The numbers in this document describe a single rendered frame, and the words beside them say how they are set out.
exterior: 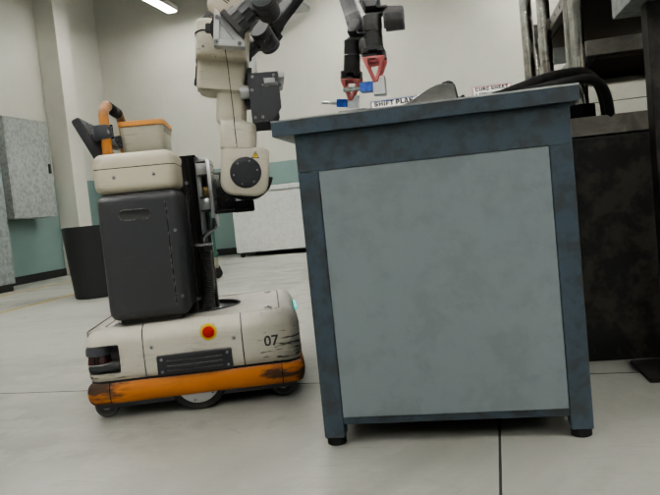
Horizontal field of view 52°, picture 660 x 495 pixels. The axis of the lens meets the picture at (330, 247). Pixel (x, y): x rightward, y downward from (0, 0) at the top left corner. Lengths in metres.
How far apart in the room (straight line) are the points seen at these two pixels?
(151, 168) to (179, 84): 8.51
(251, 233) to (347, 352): 7.57
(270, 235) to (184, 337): 7.01
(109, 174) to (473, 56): 7.83
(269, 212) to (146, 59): 3.30
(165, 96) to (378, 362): 9.30
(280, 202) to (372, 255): 7.44
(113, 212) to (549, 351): 1.32
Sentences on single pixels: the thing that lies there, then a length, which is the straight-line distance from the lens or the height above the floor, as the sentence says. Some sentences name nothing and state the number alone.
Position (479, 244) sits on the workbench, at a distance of 1.59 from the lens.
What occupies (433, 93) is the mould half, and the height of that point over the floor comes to 0.91.
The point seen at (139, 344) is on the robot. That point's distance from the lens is 2.14.
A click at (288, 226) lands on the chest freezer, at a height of 0.37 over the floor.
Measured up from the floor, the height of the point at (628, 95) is 0.89.
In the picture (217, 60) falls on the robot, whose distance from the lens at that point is 2.35.
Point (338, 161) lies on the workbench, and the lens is 1.60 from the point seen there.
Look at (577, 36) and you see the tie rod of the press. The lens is 2.39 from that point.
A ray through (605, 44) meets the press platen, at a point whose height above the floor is 1.02.
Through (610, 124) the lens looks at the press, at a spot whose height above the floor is 0.75.
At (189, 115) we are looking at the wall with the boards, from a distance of 10.51.
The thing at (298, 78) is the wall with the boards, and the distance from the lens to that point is 9.96.
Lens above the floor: 0.59
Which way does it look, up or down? 4 degrees down
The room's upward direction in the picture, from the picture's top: 6 degrees counter-clockwise
